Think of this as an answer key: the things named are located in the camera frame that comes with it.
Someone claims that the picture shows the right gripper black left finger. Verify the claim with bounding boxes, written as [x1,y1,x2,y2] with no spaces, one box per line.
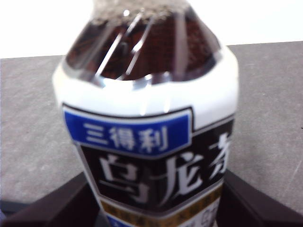
[0,172,104,227]

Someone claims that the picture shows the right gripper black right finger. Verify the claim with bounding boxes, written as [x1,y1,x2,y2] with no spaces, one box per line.
[215,170,303,227]

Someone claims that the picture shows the dark oolong tea bottle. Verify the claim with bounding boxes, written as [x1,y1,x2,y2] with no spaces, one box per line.
[52,0,240,227]

